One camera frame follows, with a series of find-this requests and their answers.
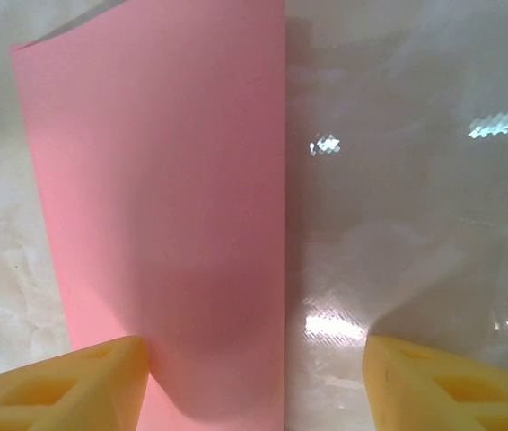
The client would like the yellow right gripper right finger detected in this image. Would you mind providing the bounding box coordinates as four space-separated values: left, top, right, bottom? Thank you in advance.
363 335 508 431

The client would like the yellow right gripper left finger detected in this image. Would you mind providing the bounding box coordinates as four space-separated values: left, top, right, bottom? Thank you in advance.
0 335 152 431

